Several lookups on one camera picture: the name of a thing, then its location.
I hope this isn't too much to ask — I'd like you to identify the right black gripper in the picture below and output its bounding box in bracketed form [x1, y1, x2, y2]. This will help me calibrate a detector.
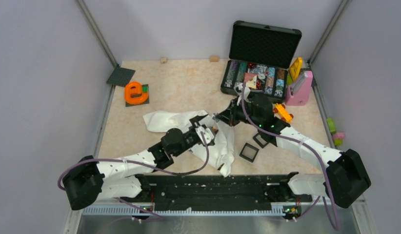
[216, 97, 262, 127]

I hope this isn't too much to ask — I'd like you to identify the blue leaf brooch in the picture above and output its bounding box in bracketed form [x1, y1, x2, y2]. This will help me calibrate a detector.
[212, 116, 220, 122]

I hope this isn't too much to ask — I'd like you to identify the white garment with blue print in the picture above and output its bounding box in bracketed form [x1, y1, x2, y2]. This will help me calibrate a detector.
[143, 110, 235, 177]

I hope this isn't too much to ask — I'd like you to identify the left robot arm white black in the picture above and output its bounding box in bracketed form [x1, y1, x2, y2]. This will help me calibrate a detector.
[58, 116, 219, 211]

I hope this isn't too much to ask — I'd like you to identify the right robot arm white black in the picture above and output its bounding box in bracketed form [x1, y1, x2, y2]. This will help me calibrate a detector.
[214, 97, 371, 208]

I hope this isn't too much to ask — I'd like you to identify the orange yellow toy car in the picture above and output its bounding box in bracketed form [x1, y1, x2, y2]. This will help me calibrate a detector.
[273, 103, 294, 123]

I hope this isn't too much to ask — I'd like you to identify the wooden block right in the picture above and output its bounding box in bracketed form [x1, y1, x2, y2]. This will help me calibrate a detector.
[209, 55, 220, 62]

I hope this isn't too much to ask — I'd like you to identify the wooden block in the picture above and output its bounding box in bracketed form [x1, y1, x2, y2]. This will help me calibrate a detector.
[209, 55, 220, 62]
[160, 57, 167, 64]

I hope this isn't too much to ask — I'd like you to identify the green small brick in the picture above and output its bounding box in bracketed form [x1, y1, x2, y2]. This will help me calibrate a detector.
[142, 85, 149, 93]

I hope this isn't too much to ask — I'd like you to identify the orange letter e toy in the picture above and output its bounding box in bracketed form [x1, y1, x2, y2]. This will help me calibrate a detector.
[124, 81, 149, 105]

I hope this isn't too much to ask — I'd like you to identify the wooden block left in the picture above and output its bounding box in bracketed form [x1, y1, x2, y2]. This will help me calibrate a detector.
[160, 57, 167, 64]

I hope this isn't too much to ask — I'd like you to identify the black poker chip case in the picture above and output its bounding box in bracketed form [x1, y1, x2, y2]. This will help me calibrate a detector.
[220, 20, 302, 102]

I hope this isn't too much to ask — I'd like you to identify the dark grey small baseplate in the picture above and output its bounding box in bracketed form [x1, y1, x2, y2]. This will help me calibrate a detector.
[125, 84, 150, 108]

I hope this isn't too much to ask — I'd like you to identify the pink box device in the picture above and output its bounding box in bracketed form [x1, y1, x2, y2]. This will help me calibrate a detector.
[285, 70, 313, 106]

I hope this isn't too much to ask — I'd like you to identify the yellow toy block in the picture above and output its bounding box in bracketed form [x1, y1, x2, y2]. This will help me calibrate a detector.
[289, 57, 303, 81]

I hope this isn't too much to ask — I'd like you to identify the dark grey large baseplate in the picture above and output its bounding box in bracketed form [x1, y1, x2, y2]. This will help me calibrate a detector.
[106, 66, 136, 87]

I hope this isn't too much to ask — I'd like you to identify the green pink toy outside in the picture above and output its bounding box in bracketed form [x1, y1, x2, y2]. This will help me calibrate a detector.
[326, 117, 345, 147]

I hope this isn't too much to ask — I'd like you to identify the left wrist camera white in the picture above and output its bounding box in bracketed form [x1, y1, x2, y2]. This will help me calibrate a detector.
[195, 126, 216, 146]

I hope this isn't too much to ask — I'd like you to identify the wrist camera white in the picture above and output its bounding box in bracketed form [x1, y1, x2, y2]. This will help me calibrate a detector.
[234, 83, 250, 105]
[195, 126, 216, 146]

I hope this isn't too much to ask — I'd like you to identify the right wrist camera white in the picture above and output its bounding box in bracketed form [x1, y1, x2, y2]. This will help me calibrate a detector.
[234, 83, 250, 105]

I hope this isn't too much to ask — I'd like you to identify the black square frame near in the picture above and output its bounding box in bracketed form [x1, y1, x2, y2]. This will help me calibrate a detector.
[239, 143, 259, 163]

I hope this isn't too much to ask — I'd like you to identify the black square frame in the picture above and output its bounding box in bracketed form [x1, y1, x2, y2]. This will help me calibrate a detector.
[239, 143, 259, 163]
[253, 133, 269, 149]

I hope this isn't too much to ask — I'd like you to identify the black square frame far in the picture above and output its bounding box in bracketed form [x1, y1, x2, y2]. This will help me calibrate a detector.
[253, 133, 269, 149]

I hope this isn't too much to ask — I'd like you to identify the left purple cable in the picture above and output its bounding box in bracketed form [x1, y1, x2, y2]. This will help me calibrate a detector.
[57, 131, 210, 223]

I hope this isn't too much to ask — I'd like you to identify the purple cable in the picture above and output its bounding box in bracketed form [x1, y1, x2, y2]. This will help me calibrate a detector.
[57, 131, 210, 223]
[240, 82, 341, 231]

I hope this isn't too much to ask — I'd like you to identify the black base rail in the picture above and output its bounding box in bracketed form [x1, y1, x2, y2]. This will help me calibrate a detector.
[89, 174, 347, 212]

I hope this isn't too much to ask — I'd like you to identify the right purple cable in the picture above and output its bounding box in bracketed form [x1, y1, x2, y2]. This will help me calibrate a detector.
[240, 82, 341, 231]

